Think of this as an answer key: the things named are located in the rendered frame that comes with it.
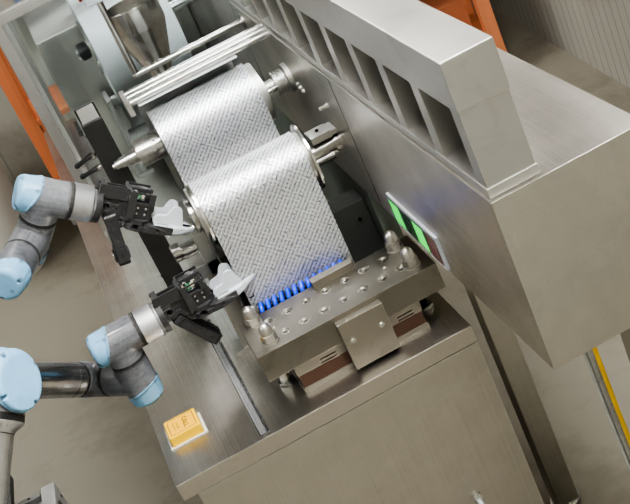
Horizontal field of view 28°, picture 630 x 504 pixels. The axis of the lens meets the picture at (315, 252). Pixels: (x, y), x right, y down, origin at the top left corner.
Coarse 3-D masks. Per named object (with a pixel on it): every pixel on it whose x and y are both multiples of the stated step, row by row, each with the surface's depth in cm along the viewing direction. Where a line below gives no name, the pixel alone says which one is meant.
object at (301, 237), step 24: (312, 192) 257; (264, 216) 255; (288, 216) 257; (312, 216) 259; (240, 240) 256; (264, 240) 257; (288, 240) 259; (312, 240) 261; (336, 240) 262; (240, 264) 258; (264, 264) 259; (288, 264) 261; (312, 264) 263; (264, 288) 261
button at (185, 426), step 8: (192, 408) 259; (184, 416) 257; (192, 416) 256; (168, 424) 257; (176, 424) 256; (184, 424) 255; (192, 424) 254; (200, 424) 253; (168, 432) 255; (176, 432) 253; (184, 432) 253; (192, 432) 253; (200, 432) 254; (176, 440) 253; (184, 440) 253
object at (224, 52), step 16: (256, 32) 276; (224, 48) 275; (240, 48) 272; (192, 64) 274; (208, 64) 272; (160, 80) 274; (176, 80) 271; (128, 96) 273; (144, 96) 270; (128, 112) 272
